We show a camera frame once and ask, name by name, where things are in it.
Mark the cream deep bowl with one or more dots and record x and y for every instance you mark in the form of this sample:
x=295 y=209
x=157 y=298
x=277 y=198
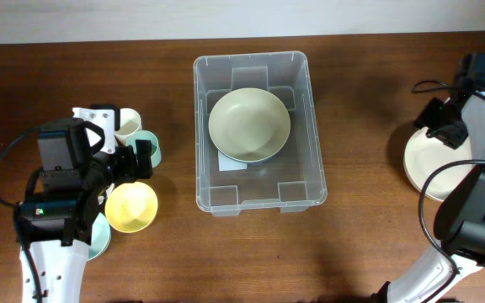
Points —
x=249 y=118

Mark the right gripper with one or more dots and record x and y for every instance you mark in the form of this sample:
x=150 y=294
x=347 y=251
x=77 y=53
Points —
x=424 y=119

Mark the white small bowl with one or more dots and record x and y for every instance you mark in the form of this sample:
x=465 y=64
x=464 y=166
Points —
x=105 y=194

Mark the light blue small bowl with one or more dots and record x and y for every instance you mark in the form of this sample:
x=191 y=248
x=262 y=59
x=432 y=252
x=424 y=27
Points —
x=101 y=237

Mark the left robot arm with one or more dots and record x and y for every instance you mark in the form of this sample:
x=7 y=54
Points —
x=54 y=222

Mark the yellow small bowl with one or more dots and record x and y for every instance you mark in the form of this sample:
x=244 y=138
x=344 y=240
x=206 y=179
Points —
x=131 y=207

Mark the cream cup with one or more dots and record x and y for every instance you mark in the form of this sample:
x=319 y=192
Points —
x=130 y=123

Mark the cream plate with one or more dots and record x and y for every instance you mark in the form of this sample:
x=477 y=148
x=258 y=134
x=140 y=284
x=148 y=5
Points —
x=423 y=155

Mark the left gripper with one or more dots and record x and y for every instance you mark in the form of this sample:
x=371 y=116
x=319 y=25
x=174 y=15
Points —
x=130 y=172

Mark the clear plastic storage bin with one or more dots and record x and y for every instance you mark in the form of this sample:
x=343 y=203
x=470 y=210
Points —
x=292 y=181

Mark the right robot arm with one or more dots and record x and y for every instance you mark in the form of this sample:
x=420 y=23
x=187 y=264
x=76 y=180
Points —
x=451 y=205

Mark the mint green cup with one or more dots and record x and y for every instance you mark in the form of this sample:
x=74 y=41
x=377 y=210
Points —
x=145 y=135

